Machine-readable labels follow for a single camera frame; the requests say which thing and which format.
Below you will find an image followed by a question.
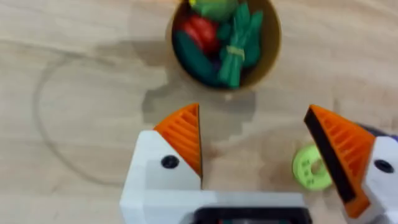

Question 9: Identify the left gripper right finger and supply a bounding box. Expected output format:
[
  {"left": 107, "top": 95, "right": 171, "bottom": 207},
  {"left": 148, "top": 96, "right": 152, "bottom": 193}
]
[{"left": 303, "top": 104, "right": 398, "bottom": 224}]

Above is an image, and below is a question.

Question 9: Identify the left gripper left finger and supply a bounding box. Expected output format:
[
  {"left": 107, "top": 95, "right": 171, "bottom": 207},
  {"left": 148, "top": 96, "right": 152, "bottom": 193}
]
[{"left": 119, "top": 103, "right": 204, "bottom": 224}]

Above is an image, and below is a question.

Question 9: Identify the dark green toy vegetable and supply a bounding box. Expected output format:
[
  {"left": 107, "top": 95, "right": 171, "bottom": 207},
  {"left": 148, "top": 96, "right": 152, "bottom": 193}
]
[{"left": 216, "top": 1, "right": 265, "bottom": 90}]

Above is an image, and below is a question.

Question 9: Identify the green disc with holes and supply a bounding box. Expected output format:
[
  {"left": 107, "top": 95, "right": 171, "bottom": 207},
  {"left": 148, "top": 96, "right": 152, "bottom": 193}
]
[{"left": 291, "top": 144, "right": 334, "bottom": 192}]

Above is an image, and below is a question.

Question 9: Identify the tan tub of toy vegetables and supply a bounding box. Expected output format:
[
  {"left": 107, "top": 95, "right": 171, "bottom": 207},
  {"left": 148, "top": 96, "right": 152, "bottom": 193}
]
[{"left": 167, "top": 0, "right": 283, "bottom": 93}]

